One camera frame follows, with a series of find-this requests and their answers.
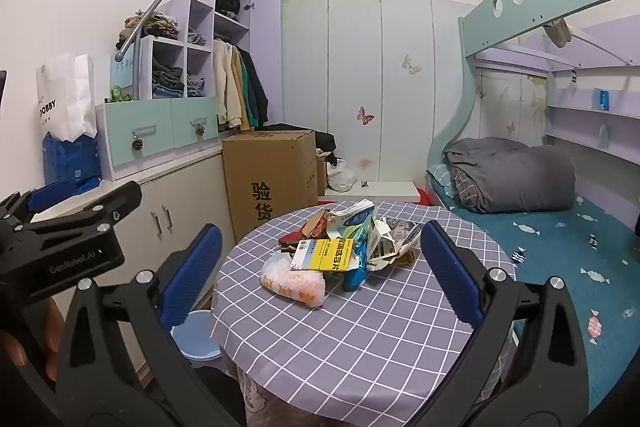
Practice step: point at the black folded clothes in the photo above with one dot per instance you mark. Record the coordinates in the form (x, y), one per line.
(232, 4)

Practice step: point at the purple cubby shelf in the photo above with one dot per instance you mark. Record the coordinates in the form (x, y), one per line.
(200, 7)

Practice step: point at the pine cone ornament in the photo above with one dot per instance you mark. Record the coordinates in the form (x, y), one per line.
(200, 130)
(136, 146)

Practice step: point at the light blue packet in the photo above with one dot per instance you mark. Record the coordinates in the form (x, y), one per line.
(357, 278)

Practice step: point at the red wrapper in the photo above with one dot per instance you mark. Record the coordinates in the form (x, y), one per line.
(295, 238)

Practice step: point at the beige cloth bundle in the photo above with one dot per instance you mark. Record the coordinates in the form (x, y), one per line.
(557, 33)

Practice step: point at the green hanging shirt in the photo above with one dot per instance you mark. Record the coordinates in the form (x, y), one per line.
(248, 97)

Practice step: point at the brown cardboard piece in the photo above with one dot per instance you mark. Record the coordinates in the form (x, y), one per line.
(315, 222)

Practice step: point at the hanging clothes row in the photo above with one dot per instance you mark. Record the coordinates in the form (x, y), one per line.
(225, 82)

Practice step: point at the white wardrobe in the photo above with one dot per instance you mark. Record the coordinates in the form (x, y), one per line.
(350, 82)

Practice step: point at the grey checked tablecloth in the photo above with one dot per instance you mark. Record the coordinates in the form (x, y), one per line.
(325, 347)

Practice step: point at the large cardboard box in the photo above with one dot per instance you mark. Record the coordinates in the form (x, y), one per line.
(270, 177)

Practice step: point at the newspaper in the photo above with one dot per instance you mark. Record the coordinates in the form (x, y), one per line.
(395, 237)

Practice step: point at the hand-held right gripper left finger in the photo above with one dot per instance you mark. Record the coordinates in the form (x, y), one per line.
(192, 279)

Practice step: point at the pale pink butterfly sticker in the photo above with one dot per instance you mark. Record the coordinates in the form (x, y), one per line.
(362, 164)

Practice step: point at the blue plastic bag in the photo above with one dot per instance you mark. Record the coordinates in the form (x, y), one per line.
(70, 162)

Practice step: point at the white cabinet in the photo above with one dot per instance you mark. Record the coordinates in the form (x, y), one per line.
(190, 187)

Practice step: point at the grey duvet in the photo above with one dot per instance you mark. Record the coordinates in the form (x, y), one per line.
(510, 172)

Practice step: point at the white butterfly sticker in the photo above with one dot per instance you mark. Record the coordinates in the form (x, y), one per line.
(410, 64)

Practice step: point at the black clothes heap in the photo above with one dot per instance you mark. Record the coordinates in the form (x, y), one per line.
(325, 142)

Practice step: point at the teal drawer unit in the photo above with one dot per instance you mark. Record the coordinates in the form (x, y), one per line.
(150, 127)

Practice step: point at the teal candy print bed sheet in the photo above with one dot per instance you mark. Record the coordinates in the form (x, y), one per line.
(575, 257)

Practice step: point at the small blue box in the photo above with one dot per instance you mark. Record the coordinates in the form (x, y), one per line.
(602, 100)

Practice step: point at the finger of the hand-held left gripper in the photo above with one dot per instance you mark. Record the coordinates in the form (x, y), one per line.
(50, 194)
(115, 199)

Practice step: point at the dark folded clothes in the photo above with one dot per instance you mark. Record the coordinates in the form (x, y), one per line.
(167, 79)

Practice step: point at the camouflage clothes pile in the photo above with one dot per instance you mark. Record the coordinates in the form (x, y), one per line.
(160, 24)

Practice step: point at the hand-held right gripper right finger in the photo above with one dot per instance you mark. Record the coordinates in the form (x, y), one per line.
(450, 274)

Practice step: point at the white plastic bag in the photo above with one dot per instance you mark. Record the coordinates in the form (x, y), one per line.
(342, 177)

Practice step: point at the green toy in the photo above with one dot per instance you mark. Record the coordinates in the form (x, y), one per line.
(117, 95)

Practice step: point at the white printed under cloth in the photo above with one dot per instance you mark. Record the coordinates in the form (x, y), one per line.
(252, 389)

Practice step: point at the red storage box white lid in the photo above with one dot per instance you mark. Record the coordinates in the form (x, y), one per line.
(390, 192)

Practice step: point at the purple wall shelves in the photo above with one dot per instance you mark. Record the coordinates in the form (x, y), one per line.
(600, 127)

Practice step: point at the black hanging coat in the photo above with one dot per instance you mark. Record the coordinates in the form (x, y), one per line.
(259, 92)

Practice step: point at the yellow hanging garment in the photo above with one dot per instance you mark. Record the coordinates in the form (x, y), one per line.
(241, 102)

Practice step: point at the yellow white medicine box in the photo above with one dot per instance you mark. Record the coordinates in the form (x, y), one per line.
(325, 257)

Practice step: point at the orange plastic bag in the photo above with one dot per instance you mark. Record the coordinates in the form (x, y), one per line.
(300, 284)

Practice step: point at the light blue plastic bin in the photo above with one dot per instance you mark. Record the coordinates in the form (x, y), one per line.
(197, 337)

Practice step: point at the person's left hand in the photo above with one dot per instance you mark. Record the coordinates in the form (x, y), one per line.
(14, 351)

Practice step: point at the white paper bag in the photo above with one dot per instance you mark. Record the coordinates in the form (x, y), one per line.
(65, 107)

